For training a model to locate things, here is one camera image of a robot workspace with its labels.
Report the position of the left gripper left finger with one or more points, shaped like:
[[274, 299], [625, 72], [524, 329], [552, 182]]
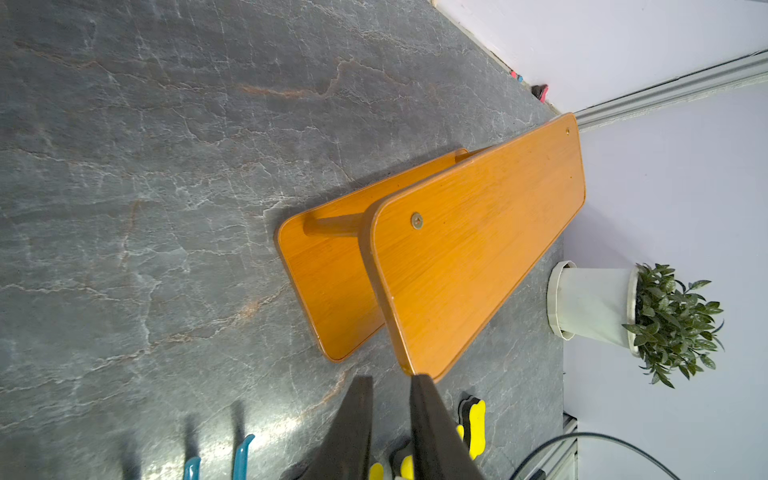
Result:
[[345, 450]]

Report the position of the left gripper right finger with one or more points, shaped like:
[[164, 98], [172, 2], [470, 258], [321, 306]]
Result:
[[439, 453]]

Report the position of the orange two-tier wooden shelf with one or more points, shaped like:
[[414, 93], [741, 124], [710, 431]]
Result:
[[432, 253]]

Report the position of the blue yellow garden fork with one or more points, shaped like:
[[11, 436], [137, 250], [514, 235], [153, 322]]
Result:
[[238, 460]]

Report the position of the potted green plant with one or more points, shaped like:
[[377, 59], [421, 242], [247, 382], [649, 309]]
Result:
[[666, 323]]

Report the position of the small pink object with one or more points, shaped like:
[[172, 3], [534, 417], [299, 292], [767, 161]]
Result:
[[540, 92]]

